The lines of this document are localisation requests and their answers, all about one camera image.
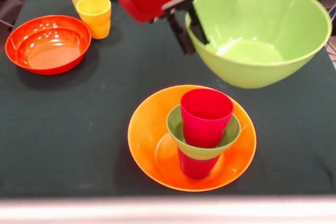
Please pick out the dark green tablecloth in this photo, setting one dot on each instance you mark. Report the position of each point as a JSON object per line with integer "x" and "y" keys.
{"x": 78, "y": 129}

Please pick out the purple cup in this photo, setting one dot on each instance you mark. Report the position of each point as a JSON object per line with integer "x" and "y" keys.
{"x": 197, "y": 167}

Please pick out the wide red-orange bowl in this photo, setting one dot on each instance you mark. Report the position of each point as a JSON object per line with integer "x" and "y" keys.
{"x": 48, "y": 48}

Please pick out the pink cup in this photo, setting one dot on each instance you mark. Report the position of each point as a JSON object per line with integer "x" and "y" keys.
{"x": 204, "y": 124}

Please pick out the large green bowl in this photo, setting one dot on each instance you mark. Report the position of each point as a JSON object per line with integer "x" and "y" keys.
{"x": 262, "y": 24}

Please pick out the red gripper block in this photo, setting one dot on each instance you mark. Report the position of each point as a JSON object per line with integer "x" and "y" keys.
{"x": 157, "y": 1}

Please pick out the large orange bowl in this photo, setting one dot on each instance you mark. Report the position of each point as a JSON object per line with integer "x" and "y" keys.
{"x": 147, "y": 140}

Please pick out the yellow cup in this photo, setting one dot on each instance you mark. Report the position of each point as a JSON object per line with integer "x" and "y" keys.
{"x": 94, "y": 16}

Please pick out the small green bowl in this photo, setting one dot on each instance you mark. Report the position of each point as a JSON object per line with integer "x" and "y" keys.
{"x": 233, "y": 132}

